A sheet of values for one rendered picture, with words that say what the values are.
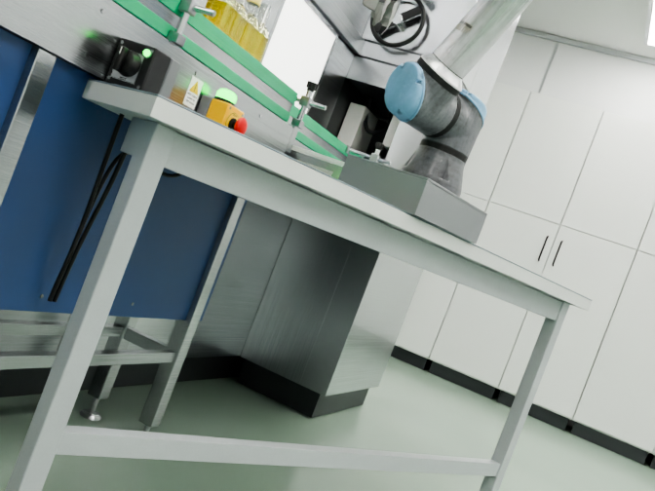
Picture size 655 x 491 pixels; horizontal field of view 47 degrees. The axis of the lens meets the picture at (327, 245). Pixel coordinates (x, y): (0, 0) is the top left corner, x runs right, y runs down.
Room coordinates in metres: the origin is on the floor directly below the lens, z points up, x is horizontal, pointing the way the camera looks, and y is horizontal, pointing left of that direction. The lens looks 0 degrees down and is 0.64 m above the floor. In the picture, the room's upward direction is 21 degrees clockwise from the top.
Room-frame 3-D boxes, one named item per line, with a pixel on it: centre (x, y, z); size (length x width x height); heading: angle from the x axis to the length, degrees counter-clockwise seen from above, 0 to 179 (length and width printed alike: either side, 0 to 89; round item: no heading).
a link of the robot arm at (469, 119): (1.74, -0.17, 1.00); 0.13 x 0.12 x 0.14; 131
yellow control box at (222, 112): (1.56, 0.30, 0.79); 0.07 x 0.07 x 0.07; 69
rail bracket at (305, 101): (1.99, 0.21, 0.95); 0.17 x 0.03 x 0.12; 69
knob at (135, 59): (1.25, 0.42, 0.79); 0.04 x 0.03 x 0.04; 69
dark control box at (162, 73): (1.30, 0.40, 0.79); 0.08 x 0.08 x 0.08; 69
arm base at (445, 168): (1.75, -0.17, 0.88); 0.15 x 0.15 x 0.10
